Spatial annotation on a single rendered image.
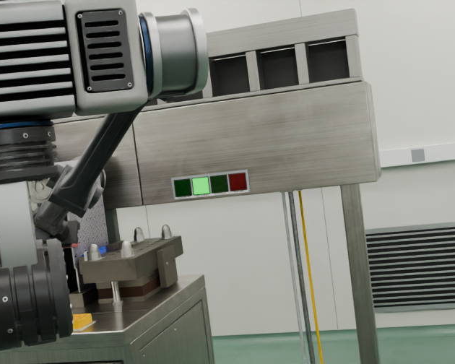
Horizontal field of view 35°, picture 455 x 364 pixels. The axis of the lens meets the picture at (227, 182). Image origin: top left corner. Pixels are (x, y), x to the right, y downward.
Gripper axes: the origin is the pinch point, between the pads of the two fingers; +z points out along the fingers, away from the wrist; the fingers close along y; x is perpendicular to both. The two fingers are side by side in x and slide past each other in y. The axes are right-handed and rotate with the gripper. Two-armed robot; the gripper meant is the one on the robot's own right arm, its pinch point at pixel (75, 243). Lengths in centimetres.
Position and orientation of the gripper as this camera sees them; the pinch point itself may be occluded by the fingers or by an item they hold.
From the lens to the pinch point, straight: 212.4
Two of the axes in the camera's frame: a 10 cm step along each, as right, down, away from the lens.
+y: 9.6, -1.0, -2.6
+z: 2.8, 4.1, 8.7
